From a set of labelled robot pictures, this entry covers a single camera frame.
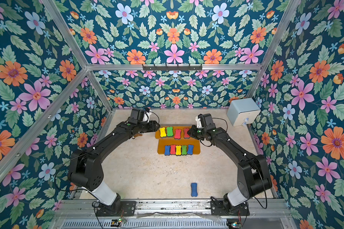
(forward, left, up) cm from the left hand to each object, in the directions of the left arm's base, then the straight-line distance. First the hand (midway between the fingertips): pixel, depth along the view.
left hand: (158, 124), depth 88 cm
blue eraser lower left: (-10, -4, -16) cm, 19 cm away
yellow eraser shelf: (-6, -3, -2) cm, 7 cm away
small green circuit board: (-48, +23, -20) cm, 56 cm away
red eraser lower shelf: (-11, -8, -15) cm, 20 cm away
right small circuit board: (-53, -38, -17) cm, 68 cm away
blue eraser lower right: (-11, -19, -15) cm, 27 cm away
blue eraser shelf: (-34, -19, -17) cm, 43 cm away
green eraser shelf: (-5, -7, -2) cm, 9 cm away
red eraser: (-6, -12, -2) cm, 14 cm away
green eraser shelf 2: (-11, -15, -15) cm, 24 cm away
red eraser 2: (-9, -17, -3) cm, 19 cm away
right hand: (-6, -18, -1) cm, 19 cm away
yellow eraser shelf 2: (-11, -12, -15) cm, 22 cm away
